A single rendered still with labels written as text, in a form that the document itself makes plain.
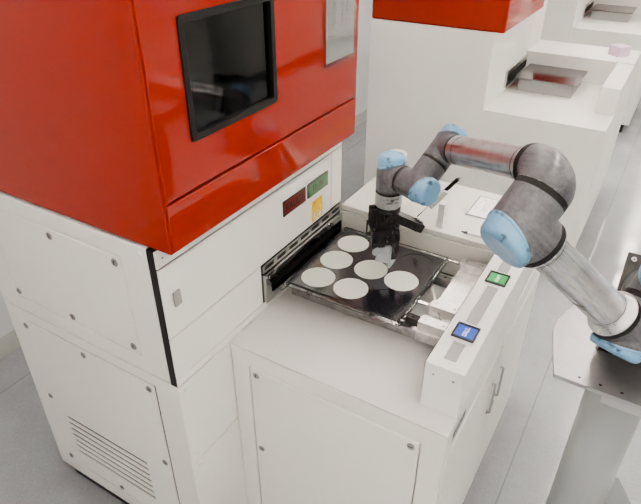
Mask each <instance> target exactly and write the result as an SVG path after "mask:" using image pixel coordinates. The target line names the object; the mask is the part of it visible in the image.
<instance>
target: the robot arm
mask: <svg viewBox="0 0 641 504"><path fill-rule="evenodd" d="M405 163H406V161H405V155H404V154H403V153H402V152H399V151H395V150H388V151H384V152H382V153H380V154H379V156H378V161H377V167H376V169H377V172H376V190H375V204H373V205H369V213H368V220H366V236H371V239H370V244H371V246H372V248H375V249H373V251H372V254H373V255H374V256H376V258H375V260H376V261H377V262H382V263H386V265H387V268H390V267H391V266H392V265H393V263H394V262H395V260H396V258H397V255H398V251H399V241H400V230H399V227H400V225H402V226H404V227H407V228H409V229H411V230H413V231H415V232H419V233H421V232H422V231H423V229H424V228H425V225H424V224H423V222H422V221H421V220H420V219H418V218H416V217H412V216H410V215H408V214H406V213H403V212H401V211H400V210H401V205H402V196H404V197H406V198H408V199H409V200H410V201H412V202H415V203H418V204H420V205H422V206H429V205H432V204H433V203H434V202H435V201H436V200H437V199H438V197H439V196H438V195H439V193H440V192H441V185H440V183H439V180H440V179H441V177H442V176H443V175H444V173H445V172H446V171H447V169H448V168H449V167H450V165H451V164H452V165H456V166H460V167H464V168H468V169H472V170H476V171H480V172H484V173H488V174H492V175H496V176H500V177H504V178H508V179H512V180H514V181H513V183H512V184H511V185H510V187H509V188H508V189H507V191H506V192H505V193H504V195H503V196H502V197H501V199H500V200H499V201H498V203H497V204H496V205H495V207H494V208H493V209H492V210H491V211H490V212H489V213H488V215H487V218H486V219H485V221H484V222H483V224H482V225H481V228H480V235H481V238H482V240H483V241H484V243H485V244H486V245H487V247H488V248H489V249H490V250H491V251H492V252H493V253H494V254H495V255H497V256H499V258H500V259H501V260H503V261H504V262H505V263H507V264H509V265H511V266H513V267H515V268H522V267H525V268H535V269H536V270H537V271H538V272H539V273H540V274H542V275H543V276H544V277H545V278H546V279H547V280H548V281H549V282H550V283H551V284H552V285H553V286H554V287H556V288H557V289H558V290H559V291H560V292H561V293H562V294H563V295H564V296H565V297H566V298H567V299H568V300H570V301H571V302H572V303H573V304H574V305H575V306H576V307H577V308H578V309H579V310H580V311H581V312H582V313H584V314H585V315H586V316H587V323H588V326H589V328H590V329H591V330H592V331H593V332H592V333H591V336H590V340H591V341H592V342H593V343H595V344H596V345H598V346H600V347H601V348H603V349H605V350H607V351H608V352H610V353H612V354H614V355H616V356H618V357H620V358H622V359H624V360H626V361H628V362H630V363H633V364H638V363H640V362H641V266H640V268H639V269H637V270H635V271H633V272H632V273H631V274H630V275H629V276H628V277H627V278H626V279H625V281H624V283H623V285H622V287H621V291H618V290H617V289H616V288H615V287H614V286H613V285H612V284H611V283H610V282H609V281H608V280H606V279H605V278H604V277H603V276H602V275H601V274H600V273H599V272H598V271H597V270H596V269H595V268H594V267H593V266H592V265H591V264H590V263H589V262H588V261H587V260H586V259H585V258H584V257H583V256H582V255H581V254H580V253H579V252H578V251H577V250H576V249H575V248H574V247H573V246H572V245H571V244H570V243H569V242H568V241H567V240H566V239H567V231H566V229H565V227H564V226H563V225H562V224H561V223H560V221H559V219H560V218H561V217H562V215H563V214H564V212H565V211H566V210H567V208H568V207H569V206H570V204H571V203H572V201H573V198H574V196H575V192H576V176H575V173H574V170H573V167H572V165H571V164H570V162H569V161H568V159H567V158H566V157H565V156H564V155H563V154H562V153H561V152H560V151H558V150H557V149H555V148H553V147H551V146H548V145H545V144H540V143H528V144H526V145H524V146H522V145H516V144H510V143H504V142H498V141H492V140H486V139H480V138H474V137H469V136H468V134H467V133H466V132H465V131H464V130H463V129H462V128H460V127H459V126H456V125H455V124H451V123H449V124H446V125H445V126H444V127H443V128H442V129H441V131H439V132H438V133H437V135H436V137H435V139H434V140H433V141H432V143H431V144H430V145H429V147H428V148H427V149H426V151H425V152H424V153H423V154H422V156H421V157H420V159H419V160H418V161H417V162H416V164H415V165H414V166H413V168H411V167H409V166H406V165H405ZM399 224H400V225H399ZM368 225H369V227H370V231H369V232H367V230H368ZM376 247H377V248H376Z"/></svg>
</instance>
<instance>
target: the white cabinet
mask: <svg viewBox="0 0 641 504"><path fill-rule="evenodd" d="M539 276H540V273H539V272H538V271H537V270H536V269H534V271H533V273H532V275H531V276H530V278H529V280H528V282H527V284H526V286H525V288H524V290H523V292H522V294H521V296H520V299H519V301H518V303H517V305H516V307H515V309H514V311H513V313H512V315H511V317H510V319H509V321H508V323H507V325H506V327H505V328H504V330H503V332H502V334H501V336H500V338H499V340H498V342H497V344H496V346H495V348H494V350H493V352H492V354H491V356H490V358H489V359H488V361H487V363H486V365H485V367H484V369H483V371H482V373H481V375H480V377H479V379H478V381H477V383H476V385H475V387H474V389H473V390H472V392H471V394H470V396H469V398H468V400H467V402H466V404H465V406H464V408H463V410H462V412H461V414H460V416H459V418H458V420H457V421H456V423H455V425H454V427H453V429H452V431H451V433H450V435H449V437H448V439H447V438H445V437H443V436H440V435H438V434H436V433H434V432H431V431H429V430H427V429H424V428H422V427H420V426H418V425H415V424H413V423H411V422H408V421H406V420H404V419H402V418H399V417H397V416H395V415H392V414H390V413H388V412H386V411H383V410H381V409H379V408H376V407H374V406H372V405H370V404H367V403H365V402H363V401H360V400H358V399H356V398H354V397H351V396H349V395H347V394H344V393H342V392H340V391H338V390H335V389H333V388H331V387H329V386H326V385H324V384H322V383H319V382H317V381H315V380H313V379H310V378H308V377H306V376H303V375H301V374H299V373H297V372H294V371H292V370H290V369H287V368H285V367H283V366H281V365H278V364H276V363H274V362H271V361H269V360H267V359H265V358H262V357H260V356H258V355H255V354H253V353H251V352H249V351H246V350H244V349H242V348H239V347H237V346H235V345H233V344H231V353H232V362H233V371H234V380H235V390H236V399H237V408H238V417H239V426H240V436H241V445H242V454H243V463H244V472H245V482H246V491H247V500H248V504H463V502H464V500H465V497H466V495H467V493H468V490H469V488H470V486H471V484H472V481H473V479H474V477H475V474H476V472H477V470H478V468H479V465H480V463H481V461H482V458H483V456H484V454H485V452H486V449H487V447H488V445H489V442H490V440H491V438H492V436H493V433H494V431H495V429H496V427H497V424H498V422H499V420H500V417H501V415H502V413H503V411H504V408H505V406H506V404H507V401H508V399H509V397H510V393H511V389H512V385H513V381H514V377H515V373H516V369H517V365H518V361H519V357H520V353H521V348H522V344H523V340H524V336H525V332H526V328H527V324H528V320H529V316H530V312H531V308H532V304H533V300H534V296H535V292H536V288H537V284H538V280H539Z"/></svg>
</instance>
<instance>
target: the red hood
mask: <svg viewBox="0 0 641 504"><path fill-rule="evenodd" d="M358 16H359V0H0V191H1V192H4V193H6V194H9V195H12V196H14V197H17V198H20V199H22V200H25V201H28V202H30V203H33V204H36V205H38V206H41V207H44V208H46V209H49V210H52V211H54V212H57V213H60V214H62V215H65V216H68V217H70V218H73V219H76V220H78V221H81V222H84V223H86V224H89V225H92V226H94V227H97V228H100V229H102V230H105V231H108V232H110V233H113V234H116V235H118V236H121V237H124V238H126V239H129V240H132V241H134V242H137V243H139V244H142V245H145V246H147V247H150V248H153V249H155V250H158V251H161V252H163V253H166V254H168V255H173V254H174V253H176V252H177V251H179V250H180V249H182V248H183V247H185V246H186V245H188V244H189V243H191V242H192V241H194V240H195V239H197V238H198V237H200V236H201V235H203V234H204V233H206V232H207V231H209V230H210V229H212V228H213V227H215V226H216V225H218V224H219V223H221V222H222V221H224V220H225V219H227V218H228V217H230V216H231V215H233V214H234V213H236V212H237V211H239V210H240V209H242V208H243V207H245V206H246V205H248V204H249V203H251V202H252V201H254V200H255V199H257V198H258V197H260V196H261V195H263V194H264V193H266V192H267V191H269V190H270V189H272V188H273V187H275V186H276V185H278V184H279V183H281V182H282V181H284V180H285V179H287V178H288V177H290V176H291V175H293V174H294V173H296V172H297V171H299V170H300V169H302V168H303V167H305V166H306V165H308V164H309V163H311V162H312V161H314V160H315V159H317V158H318V157H320V156H321V155H323V154H324V153H325V152H327V151H328V150H330V149H331V148H333V147H334V146H336V145H337V144H339V143H340V142H342V141H343V140H345V139H346V138H348V137H349V136H351V135H352V134H354V132H355V107H356V76H357V46H358Z"/></svg>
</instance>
